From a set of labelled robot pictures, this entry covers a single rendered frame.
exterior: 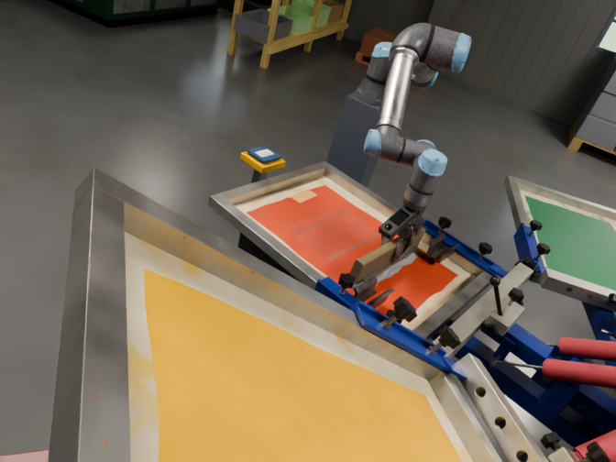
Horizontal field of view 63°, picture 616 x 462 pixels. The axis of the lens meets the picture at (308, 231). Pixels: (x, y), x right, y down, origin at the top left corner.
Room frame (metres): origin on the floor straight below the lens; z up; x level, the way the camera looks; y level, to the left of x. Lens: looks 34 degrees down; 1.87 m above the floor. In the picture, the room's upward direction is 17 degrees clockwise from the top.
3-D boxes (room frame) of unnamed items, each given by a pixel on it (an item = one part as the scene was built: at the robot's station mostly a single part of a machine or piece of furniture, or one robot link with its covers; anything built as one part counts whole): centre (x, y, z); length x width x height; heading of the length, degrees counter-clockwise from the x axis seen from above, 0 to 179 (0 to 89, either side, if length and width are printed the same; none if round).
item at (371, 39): (7.45, -0.53, 0.19); 1.15 x 0.80 x 0.38; 72
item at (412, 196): (1.31, -0.27, 1.22); 0.08 x 0.08 x 0.05
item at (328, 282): (1.00, -0.20, 0.97); 0.30 x 0.05 x 0.07; 57
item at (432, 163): (1.31, -0.28, 1.30); 0.09 x 0.08 x 0.11; 3
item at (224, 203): (1.37, -0.15, 0.97); 0.79 x 0.58 x 0.04; 57
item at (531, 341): (1.06, -0.63, 1.02); 0.17 x 0.06 x 0.05; 57
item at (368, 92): (2.09, -0.10, 1.25); 0.15 x 0.15 x 0.10
